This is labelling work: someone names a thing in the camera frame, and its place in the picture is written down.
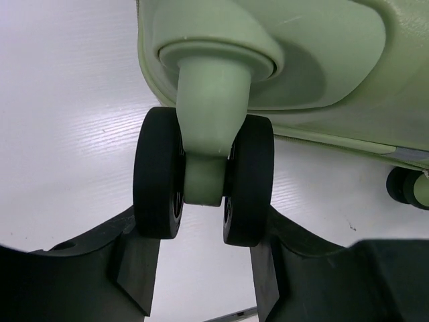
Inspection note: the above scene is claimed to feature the aluminium table edge rail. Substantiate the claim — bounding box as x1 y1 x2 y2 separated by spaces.
205 307 257 322

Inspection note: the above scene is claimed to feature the green hard-shell suitcase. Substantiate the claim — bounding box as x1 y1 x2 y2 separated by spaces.
133 1 428 246

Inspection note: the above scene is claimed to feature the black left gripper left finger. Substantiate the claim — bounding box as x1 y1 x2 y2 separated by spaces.
1 208 160 321

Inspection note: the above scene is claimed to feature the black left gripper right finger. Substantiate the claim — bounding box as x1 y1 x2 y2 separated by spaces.
251 208 428 321

